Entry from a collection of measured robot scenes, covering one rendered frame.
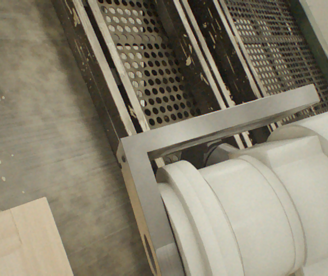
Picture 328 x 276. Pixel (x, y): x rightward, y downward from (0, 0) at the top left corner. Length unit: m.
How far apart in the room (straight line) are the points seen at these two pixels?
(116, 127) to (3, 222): 0.26
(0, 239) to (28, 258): 0.05
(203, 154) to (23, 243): 0.36
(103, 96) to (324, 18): 5.37
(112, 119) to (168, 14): 0.42
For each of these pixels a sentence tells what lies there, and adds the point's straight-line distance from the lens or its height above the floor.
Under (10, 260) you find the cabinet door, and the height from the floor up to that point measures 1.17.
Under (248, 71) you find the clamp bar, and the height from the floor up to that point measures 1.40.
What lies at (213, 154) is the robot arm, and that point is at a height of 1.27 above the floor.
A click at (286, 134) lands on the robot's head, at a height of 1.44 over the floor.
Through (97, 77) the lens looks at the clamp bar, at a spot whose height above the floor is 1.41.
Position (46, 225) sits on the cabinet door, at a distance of 0.59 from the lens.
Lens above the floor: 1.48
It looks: 16 degrees down
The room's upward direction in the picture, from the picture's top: straight up
